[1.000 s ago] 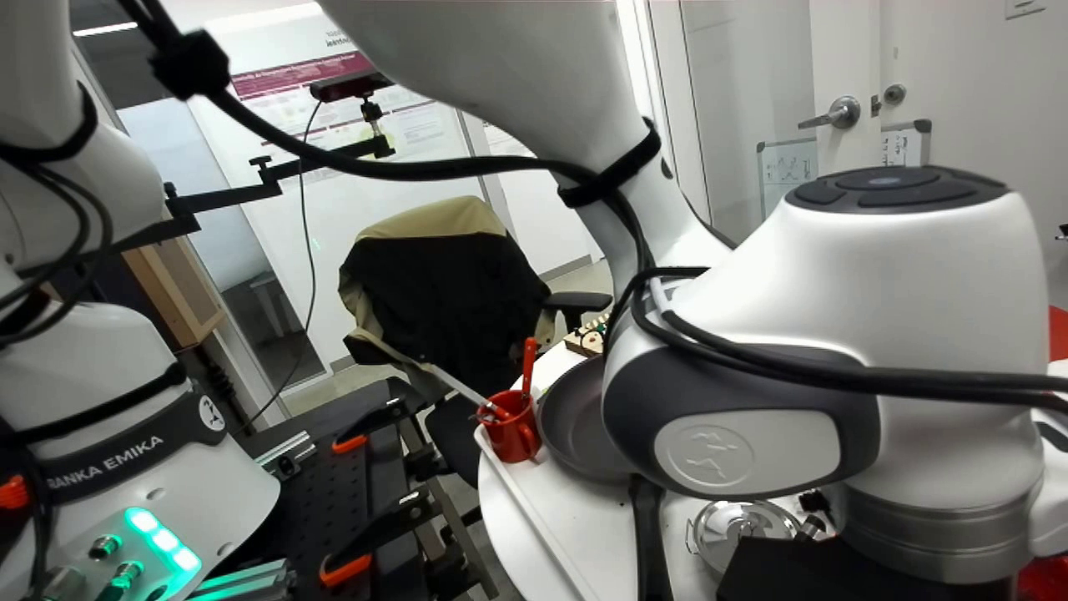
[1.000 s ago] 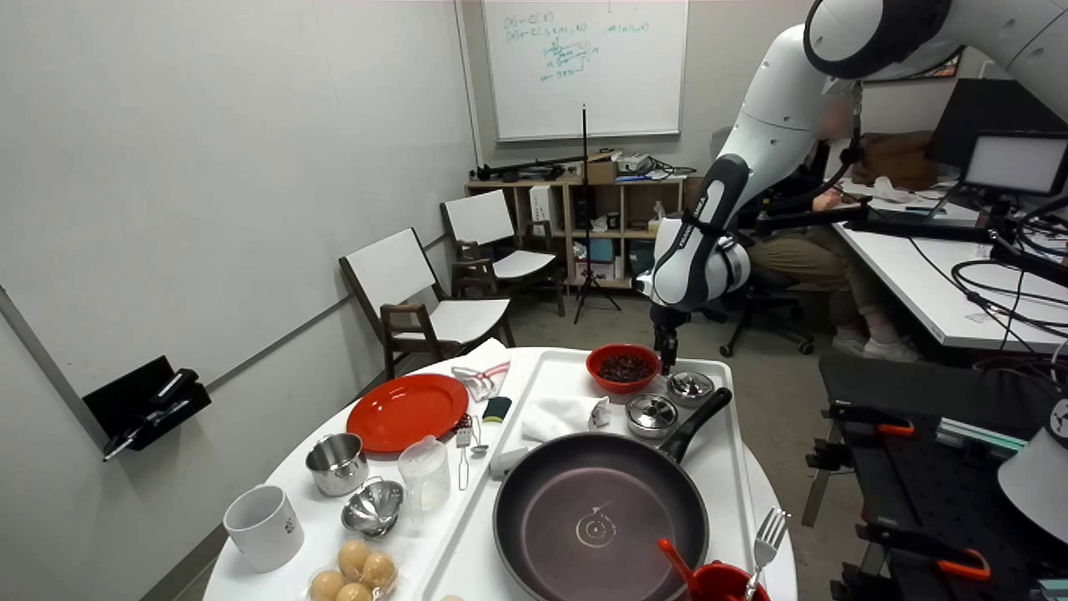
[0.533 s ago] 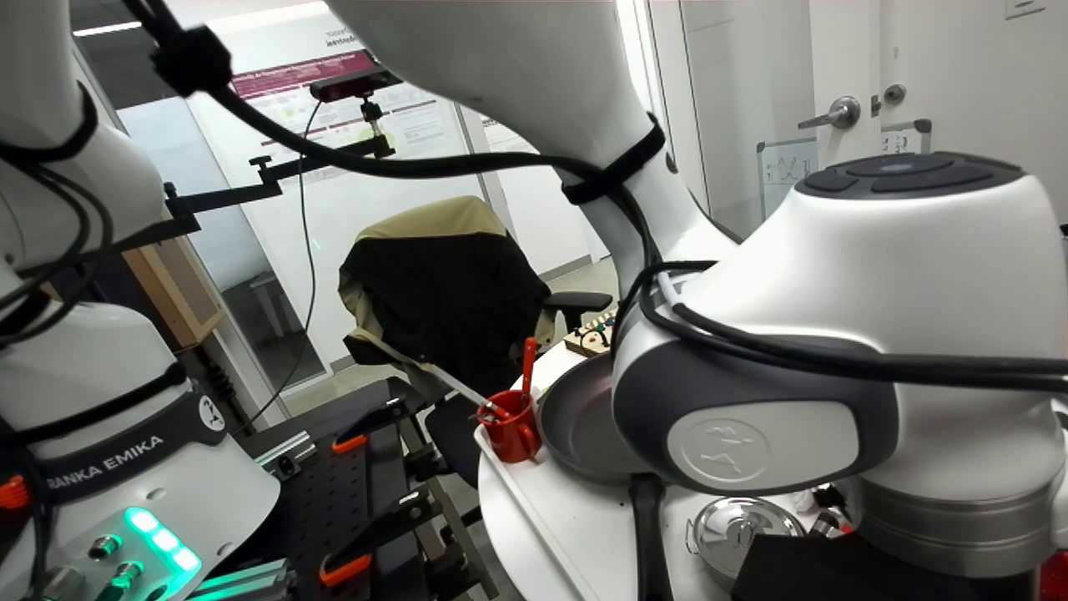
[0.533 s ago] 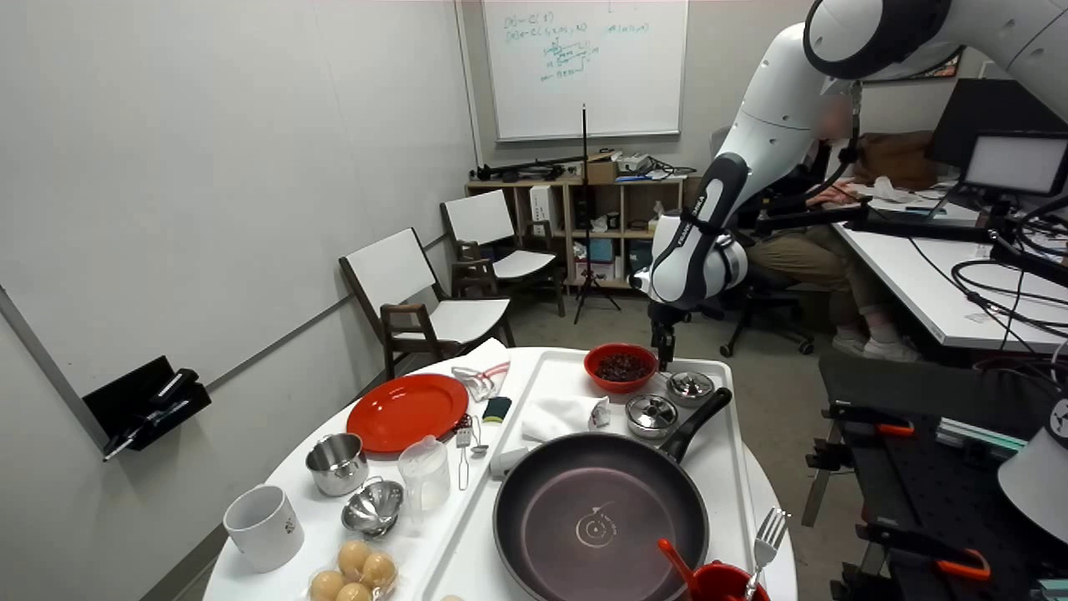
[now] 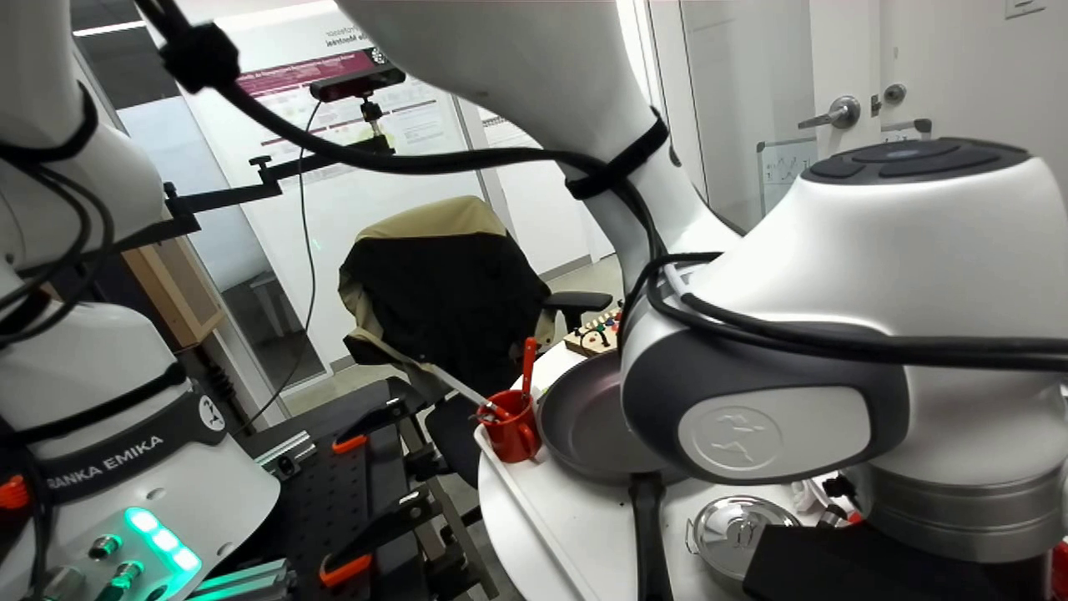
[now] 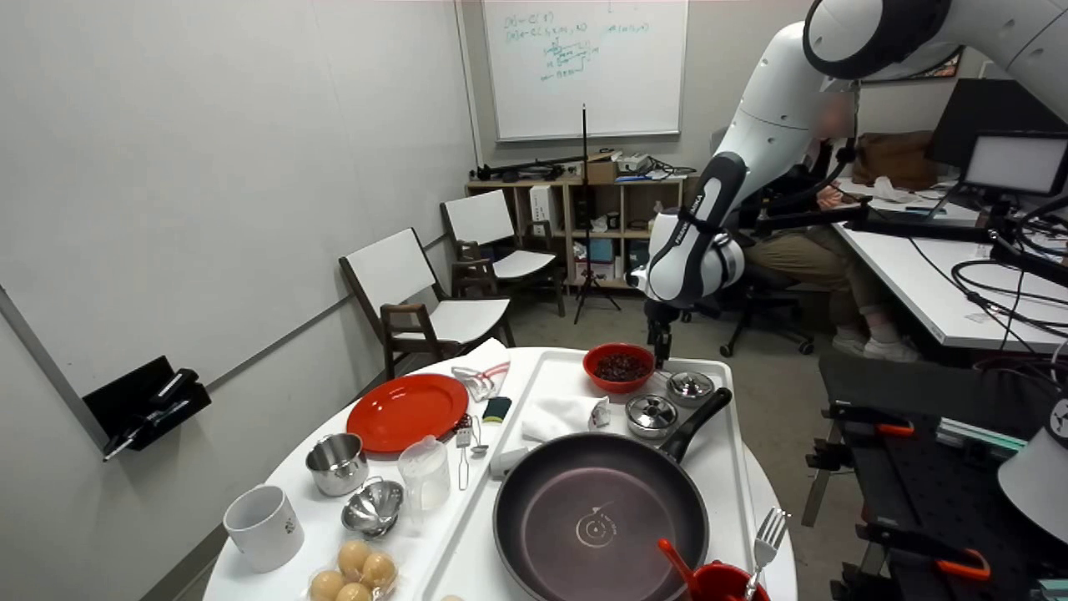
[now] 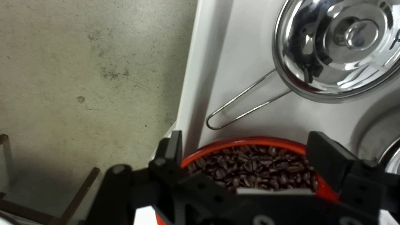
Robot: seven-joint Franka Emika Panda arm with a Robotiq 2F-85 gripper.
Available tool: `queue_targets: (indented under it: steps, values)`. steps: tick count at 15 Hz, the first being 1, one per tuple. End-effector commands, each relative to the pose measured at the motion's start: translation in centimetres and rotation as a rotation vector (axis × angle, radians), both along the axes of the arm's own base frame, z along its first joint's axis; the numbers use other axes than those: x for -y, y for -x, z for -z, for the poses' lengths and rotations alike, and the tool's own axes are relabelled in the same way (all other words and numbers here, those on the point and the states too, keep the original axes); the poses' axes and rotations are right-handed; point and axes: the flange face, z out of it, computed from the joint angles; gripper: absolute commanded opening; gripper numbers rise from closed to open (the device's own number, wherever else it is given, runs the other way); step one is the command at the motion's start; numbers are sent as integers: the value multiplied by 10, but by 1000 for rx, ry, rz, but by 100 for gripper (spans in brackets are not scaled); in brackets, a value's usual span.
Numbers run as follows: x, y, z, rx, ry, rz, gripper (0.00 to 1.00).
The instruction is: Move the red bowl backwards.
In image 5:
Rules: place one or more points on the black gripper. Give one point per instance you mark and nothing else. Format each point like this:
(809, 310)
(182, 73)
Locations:
(870, 569)

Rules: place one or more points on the red bowl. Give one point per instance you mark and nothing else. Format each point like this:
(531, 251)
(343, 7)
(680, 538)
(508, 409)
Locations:
(1058, 574)

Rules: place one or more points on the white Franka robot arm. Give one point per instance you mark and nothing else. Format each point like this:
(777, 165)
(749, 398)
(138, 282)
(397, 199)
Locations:
(921, 244)

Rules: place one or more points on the white tray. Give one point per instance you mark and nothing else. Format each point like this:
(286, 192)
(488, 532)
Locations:
(555, 536)

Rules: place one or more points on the colourful patterned box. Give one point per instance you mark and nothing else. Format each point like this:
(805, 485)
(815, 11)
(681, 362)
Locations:
(595, 334)

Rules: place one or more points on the red utensil cup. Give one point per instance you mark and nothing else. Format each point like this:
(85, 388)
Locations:
(511, 430)

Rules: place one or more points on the orange spatula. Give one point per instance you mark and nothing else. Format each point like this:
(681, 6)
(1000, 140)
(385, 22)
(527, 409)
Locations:
(527, 362)

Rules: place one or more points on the silver door lock knob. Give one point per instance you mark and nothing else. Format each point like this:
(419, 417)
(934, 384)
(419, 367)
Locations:
(888, 94)

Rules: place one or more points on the black chair with beige jacket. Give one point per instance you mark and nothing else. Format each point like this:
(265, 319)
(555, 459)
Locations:
(446, 290)

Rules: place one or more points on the black mounting workbench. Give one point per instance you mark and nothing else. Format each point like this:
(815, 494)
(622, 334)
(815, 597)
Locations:
(336, 502)

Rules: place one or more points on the pale green metal bar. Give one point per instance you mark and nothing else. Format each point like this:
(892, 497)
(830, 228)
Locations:
(239, 583)

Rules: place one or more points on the wooden plank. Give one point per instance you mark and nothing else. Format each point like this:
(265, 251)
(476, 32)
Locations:
(179, 295)

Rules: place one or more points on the white poster with maroon banner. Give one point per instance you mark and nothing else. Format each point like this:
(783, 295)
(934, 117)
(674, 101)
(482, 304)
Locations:
(279, 77)

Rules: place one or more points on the black stereo camera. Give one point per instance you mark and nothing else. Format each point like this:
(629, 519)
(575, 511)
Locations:
(356, 85)

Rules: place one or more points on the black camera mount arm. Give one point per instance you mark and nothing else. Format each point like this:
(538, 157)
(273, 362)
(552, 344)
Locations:
(212, 199)

